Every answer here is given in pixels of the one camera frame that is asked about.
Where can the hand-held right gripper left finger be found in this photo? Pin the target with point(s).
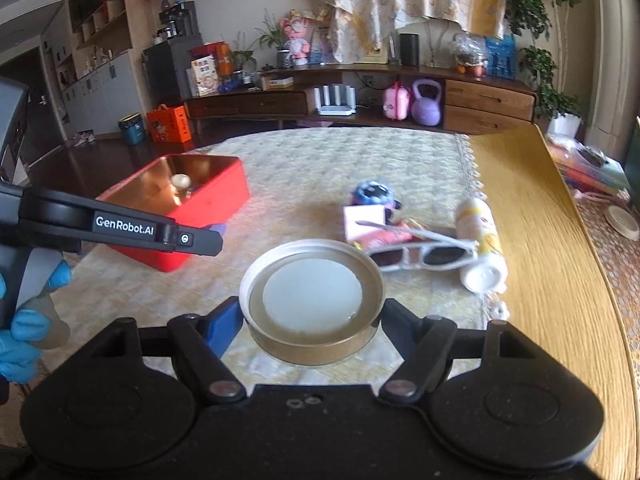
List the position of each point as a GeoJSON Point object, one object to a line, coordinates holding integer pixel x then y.
{"type": "Point", "coordinates": [226, 324]}

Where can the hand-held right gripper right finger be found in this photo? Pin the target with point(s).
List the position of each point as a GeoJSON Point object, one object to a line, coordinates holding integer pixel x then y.
{"type": "Point", "coordinates": [396, 321]}

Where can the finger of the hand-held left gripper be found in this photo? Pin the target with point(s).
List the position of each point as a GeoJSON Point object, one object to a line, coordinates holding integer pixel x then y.
{"type": "Point", "coordinates": [125, 222]}

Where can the white sunglasses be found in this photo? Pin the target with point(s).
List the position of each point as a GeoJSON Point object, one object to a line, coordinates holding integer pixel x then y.
{"type": "Point", "coordinates": [413, 257]}

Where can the round tin can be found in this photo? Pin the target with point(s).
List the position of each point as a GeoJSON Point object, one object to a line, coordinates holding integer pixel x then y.
{"type": "Point", "coordinates": [312, 295]}

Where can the pink white small box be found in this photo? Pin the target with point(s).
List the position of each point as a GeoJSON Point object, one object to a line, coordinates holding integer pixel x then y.
{"type": "Point", "coordinates": [360, 234]}

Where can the red tin box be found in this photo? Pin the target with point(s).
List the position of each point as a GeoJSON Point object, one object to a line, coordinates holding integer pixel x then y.
{"type": "Point", "coordinates": [220, 195]}

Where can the yellow white bottle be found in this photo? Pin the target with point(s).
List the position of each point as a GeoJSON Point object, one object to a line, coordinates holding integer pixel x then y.
{"type": "Point", "coordinates": [482, 240]}

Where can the person's left hand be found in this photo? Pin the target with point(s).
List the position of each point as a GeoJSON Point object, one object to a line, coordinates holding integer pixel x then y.
{"type": "Point", "coordinates": [20, 345]}

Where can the small white ball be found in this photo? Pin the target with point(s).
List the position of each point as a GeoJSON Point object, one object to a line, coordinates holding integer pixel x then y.
{"type": "Point", "coordinates": [181, 180]}

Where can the teal bucket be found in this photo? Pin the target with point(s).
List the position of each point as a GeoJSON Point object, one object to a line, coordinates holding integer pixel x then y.
{"type": "Point", "coordinates": [132, 132]}

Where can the orange gift box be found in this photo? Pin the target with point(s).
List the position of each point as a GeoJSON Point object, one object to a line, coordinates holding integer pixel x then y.
{"type": "Point", "coordinates": [170, 127]}

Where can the purple blue toy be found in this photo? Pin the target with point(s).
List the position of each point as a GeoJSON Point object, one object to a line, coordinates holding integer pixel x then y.
{"type": "Point", "coordinates": [372, 192]}

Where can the black mini fridge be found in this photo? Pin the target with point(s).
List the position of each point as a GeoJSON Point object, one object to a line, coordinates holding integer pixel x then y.
{"type": "Point", "coordinates": [167, 67]}

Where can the white orange snack box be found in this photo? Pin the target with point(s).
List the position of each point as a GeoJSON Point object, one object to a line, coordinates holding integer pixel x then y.
{"type": "Point", "coordinates": [204, 77]}

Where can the blue small object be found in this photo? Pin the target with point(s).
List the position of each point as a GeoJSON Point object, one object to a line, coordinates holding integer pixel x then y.
{"type": "Point", "coordinates": [227, 86]}

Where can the orange red box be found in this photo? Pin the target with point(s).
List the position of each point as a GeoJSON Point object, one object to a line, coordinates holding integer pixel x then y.
{"type": "Point", "coordinates": [222, 57]}

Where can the black coffee machine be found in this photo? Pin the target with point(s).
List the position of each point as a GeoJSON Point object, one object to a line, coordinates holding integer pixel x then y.
{"type": "Point", "coordinates": [180, 20]}

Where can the small potted plant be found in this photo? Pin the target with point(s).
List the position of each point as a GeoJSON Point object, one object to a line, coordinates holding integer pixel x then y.
{"type": "Point", "coordinates": [245, 60]}

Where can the purple kettlebell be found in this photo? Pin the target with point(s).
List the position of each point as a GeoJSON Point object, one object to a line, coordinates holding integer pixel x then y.
{"type": "Point", "coordinates": [426, 110]}

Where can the pink mat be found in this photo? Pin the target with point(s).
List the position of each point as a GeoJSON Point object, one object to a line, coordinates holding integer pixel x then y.
{"type": "Point", "coordinates": [315, 123]}

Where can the pink toy suitcase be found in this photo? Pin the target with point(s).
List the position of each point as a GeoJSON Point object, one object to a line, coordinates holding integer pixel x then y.
{"type": "Point", "coordinates": [396, 102]}

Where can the white router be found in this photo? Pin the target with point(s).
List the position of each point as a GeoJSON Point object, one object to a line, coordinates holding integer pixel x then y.
{"type": "Point", "coordinates": [335, 109]}

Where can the potted plant striped pot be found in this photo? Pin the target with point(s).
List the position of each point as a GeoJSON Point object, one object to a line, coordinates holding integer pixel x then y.
{"type": "Point", "coordinates": [284, 57]}

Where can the stack of books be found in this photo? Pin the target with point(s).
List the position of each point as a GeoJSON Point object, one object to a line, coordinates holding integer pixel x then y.
{"type": "Point", "coordinates": [585, 175]}

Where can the wooden TV cabinet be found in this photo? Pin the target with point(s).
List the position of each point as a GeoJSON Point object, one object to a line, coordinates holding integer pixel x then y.
{"type": "Point", "coordinates": [480, 92]}

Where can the white dish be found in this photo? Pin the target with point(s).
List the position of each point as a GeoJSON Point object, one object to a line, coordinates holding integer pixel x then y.
{"type": "Point", "coordinates": [622, 220]}

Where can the pink doll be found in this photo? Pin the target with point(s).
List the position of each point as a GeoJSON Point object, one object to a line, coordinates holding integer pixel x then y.
{"type": "Point", "coordinates": [298, 40]}

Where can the illustrated picture card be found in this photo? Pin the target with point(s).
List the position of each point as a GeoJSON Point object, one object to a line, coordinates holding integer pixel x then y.
{"type": "Point", "coordinates": [322, 45]}

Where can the black speaker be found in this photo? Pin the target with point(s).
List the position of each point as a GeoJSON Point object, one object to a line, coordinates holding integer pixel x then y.
{"type": "Point", "coordinates": [409, 50]}

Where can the clear plastic bag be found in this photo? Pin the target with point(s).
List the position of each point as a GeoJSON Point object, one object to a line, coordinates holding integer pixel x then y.
{"type": "Point", "coordinates": [467, 52]}

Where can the blue printed bag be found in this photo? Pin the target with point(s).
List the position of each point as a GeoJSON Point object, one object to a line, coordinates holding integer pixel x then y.
{"type": "Point", "coordinates": [500, 57]}

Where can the tall green houseplant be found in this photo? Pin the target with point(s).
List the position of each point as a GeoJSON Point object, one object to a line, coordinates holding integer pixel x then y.
{"type": "Point", "coordinates": [542, 67]}

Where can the wooden wall shelf unit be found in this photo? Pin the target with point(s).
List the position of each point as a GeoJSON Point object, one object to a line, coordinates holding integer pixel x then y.
{"type": "Point", "coordinates": [95, 80]}

